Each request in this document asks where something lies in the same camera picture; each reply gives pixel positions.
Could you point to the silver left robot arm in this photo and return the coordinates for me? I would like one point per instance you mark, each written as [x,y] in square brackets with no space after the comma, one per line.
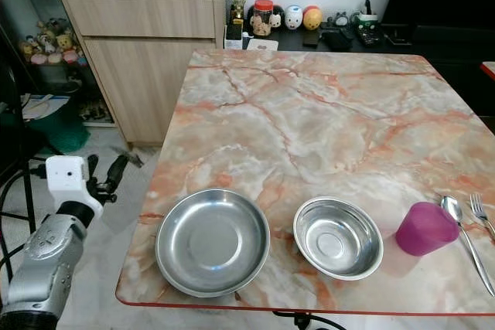
[46,270]

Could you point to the green bin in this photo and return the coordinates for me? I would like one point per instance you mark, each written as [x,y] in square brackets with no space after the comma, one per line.
[69,133]

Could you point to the light wooden cabinet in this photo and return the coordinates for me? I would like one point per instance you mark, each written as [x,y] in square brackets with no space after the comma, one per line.
[147,71]

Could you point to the large steel plate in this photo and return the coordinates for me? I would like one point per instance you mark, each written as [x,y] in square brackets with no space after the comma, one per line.
[213,243]

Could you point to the yellow bear plush toy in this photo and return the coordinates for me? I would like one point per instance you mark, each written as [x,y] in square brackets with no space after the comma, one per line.
[57,42]

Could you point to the glass display cabinet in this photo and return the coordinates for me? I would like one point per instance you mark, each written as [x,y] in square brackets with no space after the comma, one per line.
[27,1]

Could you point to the white card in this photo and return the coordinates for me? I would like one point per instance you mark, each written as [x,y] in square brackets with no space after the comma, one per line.
[262,45]

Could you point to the gold trophy black base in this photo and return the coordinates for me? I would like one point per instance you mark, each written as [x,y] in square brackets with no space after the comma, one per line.
[237,13]

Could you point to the red lid snack jar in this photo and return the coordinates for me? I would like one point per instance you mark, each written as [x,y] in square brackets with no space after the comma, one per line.
[262,19]

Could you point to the small panda figurine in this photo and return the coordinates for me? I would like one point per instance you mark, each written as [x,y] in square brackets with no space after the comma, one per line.
[277,19]

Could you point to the small steel bowl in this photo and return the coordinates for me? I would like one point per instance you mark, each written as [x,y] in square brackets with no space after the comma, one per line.
[338,239]

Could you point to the white round figurine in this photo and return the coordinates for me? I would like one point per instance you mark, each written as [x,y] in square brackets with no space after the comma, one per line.
[293,18]

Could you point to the black metal table base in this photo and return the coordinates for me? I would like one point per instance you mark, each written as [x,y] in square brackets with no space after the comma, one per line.
[309,320]

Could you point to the yellow orange egg figurine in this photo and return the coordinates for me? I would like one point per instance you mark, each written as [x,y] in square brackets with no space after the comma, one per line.
[312,18]

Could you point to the small grey figurine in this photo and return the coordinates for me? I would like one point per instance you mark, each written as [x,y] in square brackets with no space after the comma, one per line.
[339,19]

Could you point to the green mug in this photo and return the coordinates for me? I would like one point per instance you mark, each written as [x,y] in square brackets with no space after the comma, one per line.
[367,24]

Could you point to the purple plastic cup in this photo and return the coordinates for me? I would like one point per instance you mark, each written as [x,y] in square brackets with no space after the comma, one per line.
[425,229]

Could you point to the steel fork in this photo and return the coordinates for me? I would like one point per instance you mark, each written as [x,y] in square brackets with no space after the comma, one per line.
[478,206]

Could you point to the red object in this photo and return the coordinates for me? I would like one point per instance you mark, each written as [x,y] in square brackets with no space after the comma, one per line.
[489,69]

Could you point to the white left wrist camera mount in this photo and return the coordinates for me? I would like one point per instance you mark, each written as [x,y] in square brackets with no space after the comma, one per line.
[66,179]

